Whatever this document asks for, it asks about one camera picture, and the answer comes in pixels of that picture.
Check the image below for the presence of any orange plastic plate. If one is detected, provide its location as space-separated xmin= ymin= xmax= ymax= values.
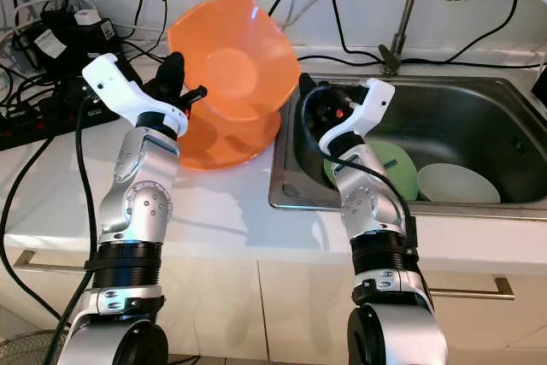
xmin=178 ymin=107 xmax=281 ymax=171

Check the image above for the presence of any green plate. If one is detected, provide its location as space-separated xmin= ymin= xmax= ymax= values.
xmin=323 ymin=138 xmax=420 ymax=203

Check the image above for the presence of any black labelled charger device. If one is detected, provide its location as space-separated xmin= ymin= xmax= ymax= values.
xmin=27 ymin=8 xmax=129 ymax=84

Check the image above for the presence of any metal faucet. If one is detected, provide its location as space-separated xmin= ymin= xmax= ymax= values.
xmin=380 ymin=0 xmax=492 ymax=75

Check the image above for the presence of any black power strip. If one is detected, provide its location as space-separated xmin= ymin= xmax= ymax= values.
xmin=0 ymin=100 xmax=116 ymax=152

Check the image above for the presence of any stainless steel sink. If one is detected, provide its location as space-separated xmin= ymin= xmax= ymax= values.
xmin=269 ymin=74 xmax=547 ymax=219

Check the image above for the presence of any white plate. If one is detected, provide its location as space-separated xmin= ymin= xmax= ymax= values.
xmin=417 ymin=162 xmax=502 ymax=205

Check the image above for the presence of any white cabinet door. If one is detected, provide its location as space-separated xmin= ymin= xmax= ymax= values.
xmin=0 ymin=245 xmax=270 ymax=362
xmin=261 ymin=256 xmax=547 ymax=365

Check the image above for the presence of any black rectangular object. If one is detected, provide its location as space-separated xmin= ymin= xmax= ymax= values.
xmin=532 ymin=66 xmax=547 ymax=109

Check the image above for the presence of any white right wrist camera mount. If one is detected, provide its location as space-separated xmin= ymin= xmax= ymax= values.
xmin=318 ymin=78 xmax=396 ymax=156

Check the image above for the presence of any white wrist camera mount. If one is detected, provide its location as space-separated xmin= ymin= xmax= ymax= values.
xmin=82 ymin=53 xmax=189 ymax=137
xmin=318 ymin=78 xmax=396 ymax=156

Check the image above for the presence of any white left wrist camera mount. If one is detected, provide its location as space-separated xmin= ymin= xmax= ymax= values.
xmin=82 ymin=53 xmax=189 ymax=137

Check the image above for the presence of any black wall cable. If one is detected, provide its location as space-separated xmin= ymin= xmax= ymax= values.
xmin=326 ymin=0 xmax=390 ymax=65
xmin=444 ymin=0 xmax=529 ymax=65

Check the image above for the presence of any black power strip cable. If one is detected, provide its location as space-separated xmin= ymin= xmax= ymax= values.
xmin=0 ymin=138 xmax=65 ymax=323

